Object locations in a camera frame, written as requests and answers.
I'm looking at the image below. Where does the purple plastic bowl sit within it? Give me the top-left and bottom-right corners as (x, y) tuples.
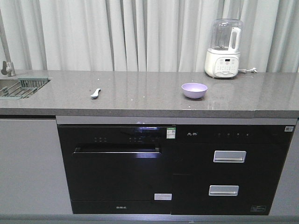
(181, 83), (208, 99)

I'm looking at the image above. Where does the light blue ceramic spoon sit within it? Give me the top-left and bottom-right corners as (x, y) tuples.
(90, 88), (101, 99)

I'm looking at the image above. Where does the black built-in dishwasher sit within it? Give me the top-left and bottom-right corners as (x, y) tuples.
(57, 125), (176, 214)

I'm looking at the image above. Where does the black drawer sterilizer cabinet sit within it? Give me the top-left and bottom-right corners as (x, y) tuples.
(171, 125), (294, 215)

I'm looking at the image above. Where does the white blender with glass jar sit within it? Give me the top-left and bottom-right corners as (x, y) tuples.
(205, 19), (243, 78)

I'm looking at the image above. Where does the grey window curtain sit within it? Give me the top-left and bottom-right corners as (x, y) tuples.
(0, 0), (299, 72)

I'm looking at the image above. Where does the grey cabinet door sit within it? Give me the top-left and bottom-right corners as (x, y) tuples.
(0, 119), (72, 215)

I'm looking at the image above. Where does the grey metal kitchen faucet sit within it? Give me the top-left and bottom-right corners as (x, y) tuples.
(0, 14), (16, 77)

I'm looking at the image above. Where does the upper silver drawer handle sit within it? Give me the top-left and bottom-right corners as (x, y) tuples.
(213, 150), (247, 163)

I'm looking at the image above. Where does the silver drawer handle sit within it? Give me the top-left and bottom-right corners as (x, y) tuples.
(213, 150), (247, 163)
(208, 185), (239, 196)

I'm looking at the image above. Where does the lower silver drawer handle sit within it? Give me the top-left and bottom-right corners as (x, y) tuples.
(208, 185), (239, 196)

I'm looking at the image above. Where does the white blender power cord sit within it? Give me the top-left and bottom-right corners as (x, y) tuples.
(238, 67), (258, 74)

